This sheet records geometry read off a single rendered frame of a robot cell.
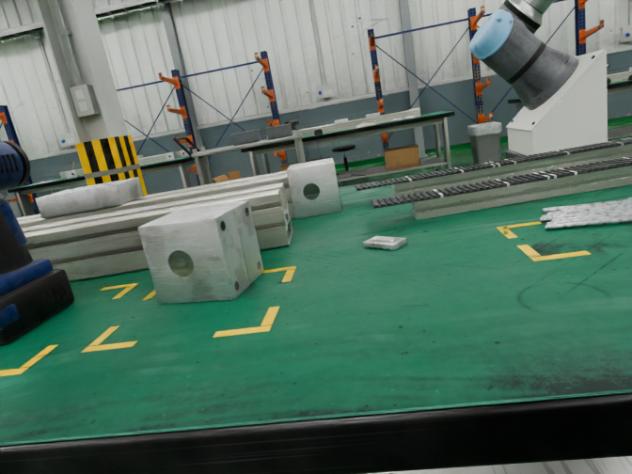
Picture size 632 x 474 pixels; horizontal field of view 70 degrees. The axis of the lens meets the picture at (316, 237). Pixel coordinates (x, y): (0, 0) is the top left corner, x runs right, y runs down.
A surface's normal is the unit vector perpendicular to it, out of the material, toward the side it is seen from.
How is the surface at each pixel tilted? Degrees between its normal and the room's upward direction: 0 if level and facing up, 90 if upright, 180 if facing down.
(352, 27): 90
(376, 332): 0
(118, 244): 90
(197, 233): 90
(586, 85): 90
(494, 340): 0
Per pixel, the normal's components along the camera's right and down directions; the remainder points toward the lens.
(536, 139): -0.14, 0.27
